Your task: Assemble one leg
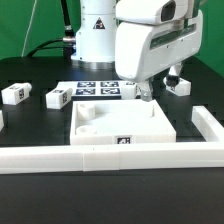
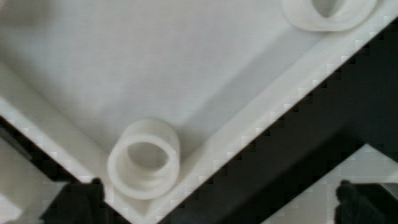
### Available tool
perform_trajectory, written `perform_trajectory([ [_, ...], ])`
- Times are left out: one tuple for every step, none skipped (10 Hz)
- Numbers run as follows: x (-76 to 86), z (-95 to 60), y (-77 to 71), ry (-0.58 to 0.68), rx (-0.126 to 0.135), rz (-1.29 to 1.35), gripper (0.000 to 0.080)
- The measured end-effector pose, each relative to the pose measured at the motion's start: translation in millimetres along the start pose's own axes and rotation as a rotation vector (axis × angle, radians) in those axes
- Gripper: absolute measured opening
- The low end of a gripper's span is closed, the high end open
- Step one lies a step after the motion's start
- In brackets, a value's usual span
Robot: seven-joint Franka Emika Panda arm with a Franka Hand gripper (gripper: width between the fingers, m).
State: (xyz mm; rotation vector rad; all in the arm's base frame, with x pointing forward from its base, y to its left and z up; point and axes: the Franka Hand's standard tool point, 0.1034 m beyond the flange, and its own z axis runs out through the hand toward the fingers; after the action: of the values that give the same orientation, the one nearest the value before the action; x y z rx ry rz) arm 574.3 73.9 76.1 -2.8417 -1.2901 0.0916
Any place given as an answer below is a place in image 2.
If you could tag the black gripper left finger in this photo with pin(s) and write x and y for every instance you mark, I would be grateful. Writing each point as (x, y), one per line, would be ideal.
(78, 206)

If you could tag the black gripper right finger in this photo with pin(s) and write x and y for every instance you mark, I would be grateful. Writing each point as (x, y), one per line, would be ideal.
(367, 203)

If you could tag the white square tabletop panel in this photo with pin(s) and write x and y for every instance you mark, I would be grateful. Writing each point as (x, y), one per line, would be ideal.
(199, 61)

